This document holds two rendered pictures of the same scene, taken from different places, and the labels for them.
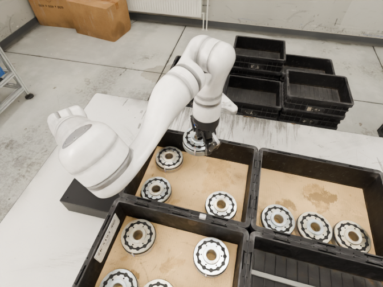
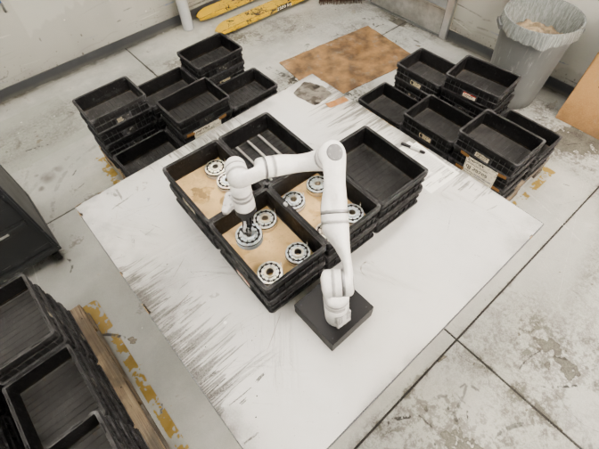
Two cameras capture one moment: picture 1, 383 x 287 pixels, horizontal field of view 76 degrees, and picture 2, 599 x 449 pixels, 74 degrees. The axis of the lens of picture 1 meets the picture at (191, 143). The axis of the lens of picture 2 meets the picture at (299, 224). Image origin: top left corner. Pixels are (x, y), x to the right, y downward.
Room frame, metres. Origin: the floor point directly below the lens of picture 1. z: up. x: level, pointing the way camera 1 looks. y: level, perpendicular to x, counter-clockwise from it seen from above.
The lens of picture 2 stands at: (1.04, 0.65, 2.24)
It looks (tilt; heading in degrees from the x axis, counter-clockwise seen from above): 55 degrees down; 218
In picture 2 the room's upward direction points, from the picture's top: 3 degrees counter-clockwise
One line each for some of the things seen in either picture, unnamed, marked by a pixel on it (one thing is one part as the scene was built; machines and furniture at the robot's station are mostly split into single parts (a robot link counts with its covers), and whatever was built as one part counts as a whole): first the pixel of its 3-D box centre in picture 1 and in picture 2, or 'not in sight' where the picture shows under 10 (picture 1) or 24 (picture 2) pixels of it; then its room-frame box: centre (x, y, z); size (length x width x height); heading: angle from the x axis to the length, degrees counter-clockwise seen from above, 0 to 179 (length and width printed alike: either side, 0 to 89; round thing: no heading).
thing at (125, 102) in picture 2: not in sight; (121, 123); (0.02, -1.72, 0.37); 0.40 x 0.30 x 0.45; 167
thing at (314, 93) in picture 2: not in sight; (311, 92); (-0.65, -0.54, 0.71); 0.22 x 0.19 x 0.01; 77
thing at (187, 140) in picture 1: (198, 138); (249, 234); (0.50, -0.02, 1.00); 0.10 x 0.10 x 0.01
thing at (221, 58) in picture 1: (212, 73); (238, 179); (0.47, -0.05, 1.27); 0.09 x 0.07 x 0.15; 54
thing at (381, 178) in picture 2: not in sight; (372, 171); (-0.15, 0.15, 0.87); 0.40 x 0.30 x 0.11; 75
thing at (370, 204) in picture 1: (314, 206); (215, 186); (0.33, -0.39, 0.87); 0.40 x 0.30 x 0.11; 75
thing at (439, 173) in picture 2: not in sight; (422, 165); (-0.47, 0.28, 0.70); 0.33 x 0.23 x 0.01; 77
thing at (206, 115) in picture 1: (212, 102); (238, 200); (0.49, -0.06, 1.17); 0.11 x 0.09 x 0.06; 121
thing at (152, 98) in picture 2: not in sight; (173, 104); (-0.37, -1.63, 0.31); 0.40 x 0.30 x 0.34; 167
